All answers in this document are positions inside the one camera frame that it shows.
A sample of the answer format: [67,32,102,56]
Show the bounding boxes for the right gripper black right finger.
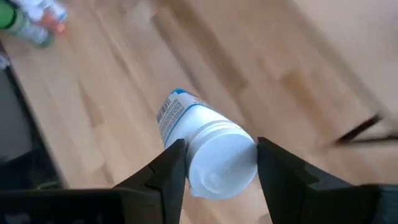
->
[257,137,398,224]

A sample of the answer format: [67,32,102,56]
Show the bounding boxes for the green-capped medicine bottle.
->
[0,0,54,49]

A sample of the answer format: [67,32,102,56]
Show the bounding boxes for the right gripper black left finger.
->
[0,139,187,224]

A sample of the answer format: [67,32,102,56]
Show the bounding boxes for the small orange-red bottle white cap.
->
[39,9,68,34]

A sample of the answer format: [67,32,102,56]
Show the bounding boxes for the white melatonin bottle blue label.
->
[155,88,259,200]

